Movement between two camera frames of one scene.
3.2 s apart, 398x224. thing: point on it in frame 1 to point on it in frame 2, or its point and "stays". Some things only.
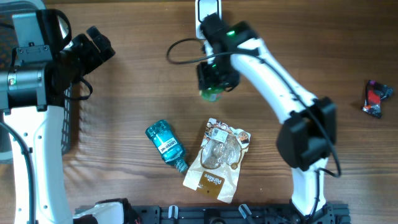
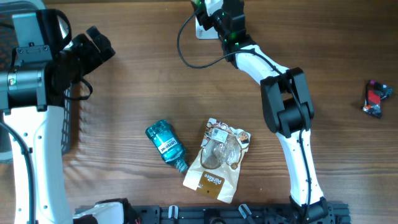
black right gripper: (204, 79) to (204, 18)
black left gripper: (94, 58) stays
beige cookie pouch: (216, 170) stays
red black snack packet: (375, 92) stays
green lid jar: (211, 94) to (197, 4)
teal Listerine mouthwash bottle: (168, 144) stays
